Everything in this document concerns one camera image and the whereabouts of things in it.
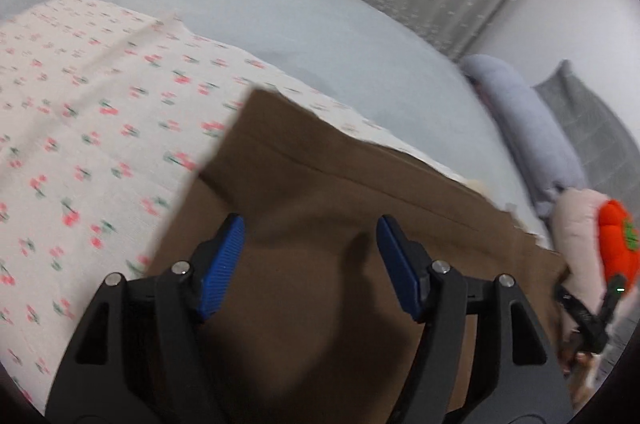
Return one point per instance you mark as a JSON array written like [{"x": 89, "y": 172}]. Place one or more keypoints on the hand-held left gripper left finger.
[{"x": 222, "y": 261}]

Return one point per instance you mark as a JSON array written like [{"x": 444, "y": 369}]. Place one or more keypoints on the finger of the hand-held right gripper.
[{"x": 582, "y": 319}]

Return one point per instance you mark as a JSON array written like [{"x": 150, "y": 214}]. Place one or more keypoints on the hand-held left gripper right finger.
[{"x": 397, "y": 264}]

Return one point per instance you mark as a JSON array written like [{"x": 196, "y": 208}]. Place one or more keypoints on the brown coat with fur collar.
[{"x": 310, "y": 184}]

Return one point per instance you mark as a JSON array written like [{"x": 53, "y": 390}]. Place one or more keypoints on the orange pumpkin plush cushion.
[{"x": 617, "y": 239}]

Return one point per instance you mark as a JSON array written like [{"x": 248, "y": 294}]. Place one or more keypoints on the pink pillow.
[{"x": 575, "y": 234}]

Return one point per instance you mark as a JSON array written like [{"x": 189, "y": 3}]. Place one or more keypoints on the lavender plush pillow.
[{"x": 535, "y": 129}]

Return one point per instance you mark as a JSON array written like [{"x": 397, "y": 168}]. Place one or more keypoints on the cherry print sheet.
[{"x": 100, "y": 114}]

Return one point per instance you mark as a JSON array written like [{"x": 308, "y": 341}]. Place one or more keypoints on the light blue bed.
[{"x": 310, "y": 29}]

